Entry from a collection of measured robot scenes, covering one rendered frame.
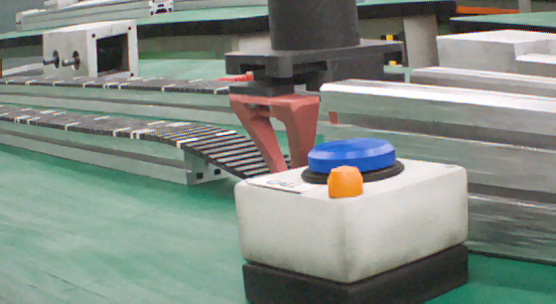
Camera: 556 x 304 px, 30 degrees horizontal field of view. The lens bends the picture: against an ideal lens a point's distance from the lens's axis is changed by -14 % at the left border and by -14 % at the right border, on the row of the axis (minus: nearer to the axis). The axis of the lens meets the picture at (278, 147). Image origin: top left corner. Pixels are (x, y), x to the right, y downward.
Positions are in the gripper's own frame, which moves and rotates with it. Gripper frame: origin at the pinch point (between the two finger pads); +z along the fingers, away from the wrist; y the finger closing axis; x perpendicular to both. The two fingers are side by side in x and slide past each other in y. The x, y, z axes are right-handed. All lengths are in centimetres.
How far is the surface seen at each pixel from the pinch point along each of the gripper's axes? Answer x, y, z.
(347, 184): -21.6, -16.2, -5.6
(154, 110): 50, 17, 1
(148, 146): 19.2, -1.6, -1.3
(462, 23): 120, 141, 2
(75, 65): 92, 29, -2
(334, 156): -18.7, -14.5, -6.2
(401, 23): 208, 203, 9
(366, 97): -10.0, -4.8, -7.0
